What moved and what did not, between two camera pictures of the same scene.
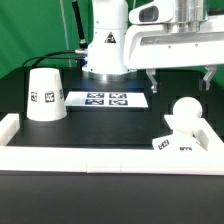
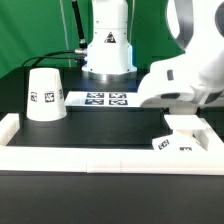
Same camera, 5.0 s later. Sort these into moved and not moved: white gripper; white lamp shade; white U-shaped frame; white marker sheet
Moved: white gripper
Not moved: white lamp shade; white U-shaped frame; white marker sheet
